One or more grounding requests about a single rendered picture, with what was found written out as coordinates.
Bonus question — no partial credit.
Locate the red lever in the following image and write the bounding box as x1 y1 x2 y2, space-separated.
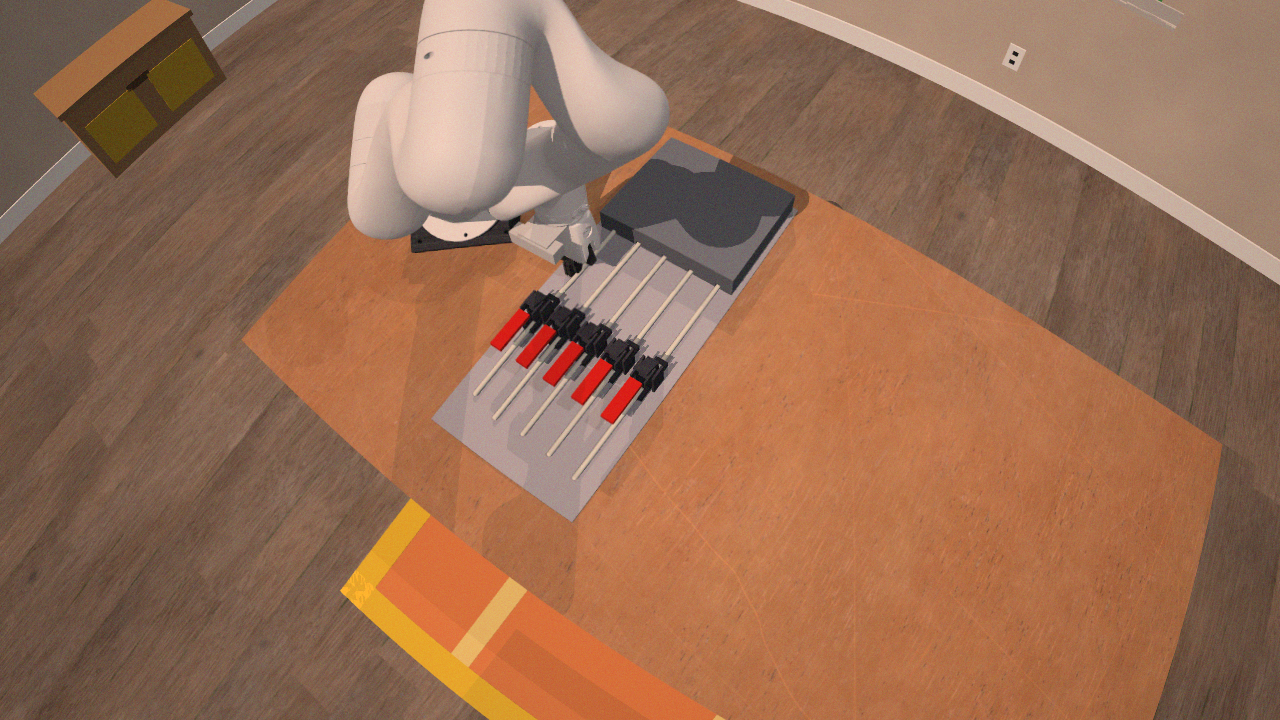
602 360 658 424
543 325 602 387
516 309 575 369
571 342 630 405
490 301 549 352

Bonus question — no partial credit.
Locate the white vertical rod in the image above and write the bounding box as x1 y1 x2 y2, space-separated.
474 231 616 396
547 270 692 457
520 255 667 436
492 242 641 420

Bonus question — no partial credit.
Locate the thin grey cable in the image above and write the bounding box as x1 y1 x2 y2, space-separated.
572 284 721 480

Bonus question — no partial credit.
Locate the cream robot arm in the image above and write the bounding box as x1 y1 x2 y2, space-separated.
347 0 669 265

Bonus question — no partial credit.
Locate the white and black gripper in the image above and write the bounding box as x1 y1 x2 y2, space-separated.
557 210 600 278

